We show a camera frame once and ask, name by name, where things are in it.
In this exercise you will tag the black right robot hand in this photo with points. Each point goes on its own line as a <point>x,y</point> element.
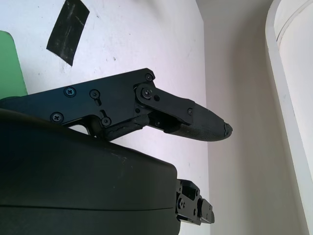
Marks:
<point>73,176</point>

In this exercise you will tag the green wooden block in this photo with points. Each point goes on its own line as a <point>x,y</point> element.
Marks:
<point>9,66</point>

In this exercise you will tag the black tape strip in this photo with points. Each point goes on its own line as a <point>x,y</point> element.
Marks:
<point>67,31</point>

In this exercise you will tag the white curved panel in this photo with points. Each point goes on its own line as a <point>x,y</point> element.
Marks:
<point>296,73</point>

